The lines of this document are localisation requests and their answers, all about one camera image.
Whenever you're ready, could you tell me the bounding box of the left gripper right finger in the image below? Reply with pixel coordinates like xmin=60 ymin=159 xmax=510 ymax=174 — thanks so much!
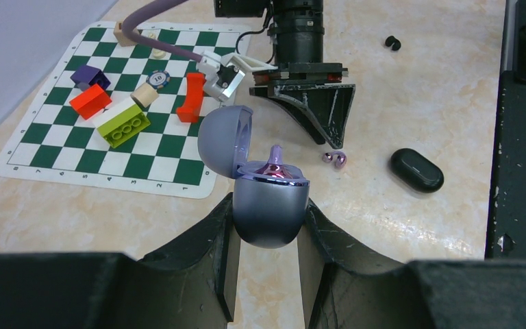
xmin=297 ymin=202 xmax=526 ymax=328

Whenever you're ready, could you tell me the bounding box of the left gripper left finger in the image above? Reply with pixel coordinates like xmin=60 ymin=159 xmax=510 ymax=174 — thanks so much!
xmin=0 ymin=195 xmax=240 ymax=328

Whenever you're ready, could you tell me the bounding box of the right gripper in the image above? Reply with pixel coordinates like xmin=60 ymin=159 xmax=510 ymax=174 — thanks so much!
xmin=249 ymin=62 xmax=355 ymax=149

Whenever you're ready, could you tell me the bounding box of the pink earbud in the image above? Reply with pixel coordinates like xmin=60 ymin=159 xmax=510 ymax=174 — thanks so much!
xmin=322 ymin=151 xmax=347 ymax=169
xmin=255 ymin=145 xmax=301 ymax=180

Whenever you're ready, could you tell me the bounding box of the lavender earbud charging case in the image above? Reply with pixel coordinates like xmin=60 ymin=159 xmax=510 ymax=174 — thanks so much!
xmin=197 ymin=106 xmax=310 ymax=249

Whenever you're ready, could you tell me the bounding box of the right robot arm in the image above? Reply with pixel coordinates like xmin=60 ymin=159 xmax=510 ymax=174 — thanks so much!
xmin=214 ymin=0 xmax=355 ymax=149

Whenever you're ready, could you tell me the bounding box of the black earbud case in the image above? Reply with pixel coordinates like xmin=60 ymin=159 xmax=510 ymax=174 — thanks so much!
xmin=389 ymin=148 xmax=444 ymax=193

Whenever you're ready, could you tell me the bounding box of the black earbud right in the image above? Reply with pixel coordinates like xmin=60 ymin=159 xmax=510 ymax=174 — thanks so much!
xmin=384 ymin=36 xmax=401 ymax=51

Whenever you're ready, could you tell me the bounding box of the red arch block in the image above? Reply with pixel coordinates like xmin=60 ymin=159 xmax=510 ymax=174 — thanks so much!
xmin=176 ymin=73 xmax=205 ymax=123

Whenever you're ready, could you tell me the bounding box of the poker chip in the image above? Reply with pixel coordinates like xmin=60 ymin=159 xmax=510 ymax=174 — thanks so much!
xmin=146 ymin=70 xmax=171 ymax=89

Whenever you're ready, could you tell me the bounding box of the green white lego brick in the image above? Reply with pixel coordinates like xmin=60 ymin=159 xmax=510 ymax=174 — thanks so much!
xmin=92 ymin=98 xmax=151 ymax=148

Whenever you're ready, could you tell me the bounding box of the cream chess pawn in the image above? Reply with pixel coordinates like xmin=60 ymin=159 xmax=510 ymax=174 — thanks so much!
xmin=147 ymin=30 xmax=167 ymax=59

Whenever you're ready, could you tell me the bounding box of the wooden cylinder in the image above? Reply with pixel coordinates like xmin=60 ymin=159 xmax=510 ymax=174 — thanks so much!
xmin=130 ymin=82 xmax=159 ymax=108

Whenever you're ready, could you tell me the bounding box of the green white chessboard mat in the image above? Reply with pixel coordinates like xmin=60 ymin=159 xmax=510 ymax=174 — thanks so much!
xmin=0 ymin=21 xmax=255 ymax=199

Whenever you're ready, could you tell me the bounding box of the wooden cube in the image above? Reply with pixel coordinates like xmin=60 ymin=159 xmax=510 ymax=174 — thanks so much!
xmin=113 ymin=21 xmax=138 ymax=47

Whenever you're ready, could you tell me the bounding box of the purple block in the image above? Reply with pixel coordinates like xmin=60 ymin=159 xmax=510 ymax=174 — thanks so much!
xmin=70 ymin=64 xmax=111 ymax=91

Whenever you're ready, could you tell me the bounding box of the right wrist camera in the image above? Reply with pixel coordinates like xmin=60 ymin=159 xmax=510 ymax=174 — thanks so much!
xmin=196 ymin=51 xmax=278 ymax=102

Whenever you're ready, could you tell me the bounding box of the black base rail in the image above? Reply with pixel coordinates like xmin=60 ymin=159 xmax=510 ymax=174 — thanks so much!
xmin=484 ymin=1 xmax=526 ymax=259

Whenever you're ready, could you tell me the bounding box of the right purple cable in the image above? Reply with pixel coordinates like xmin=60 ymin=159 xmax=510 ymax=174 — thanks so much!
xmin=121 ymin=0 xmax=205 ymax=62

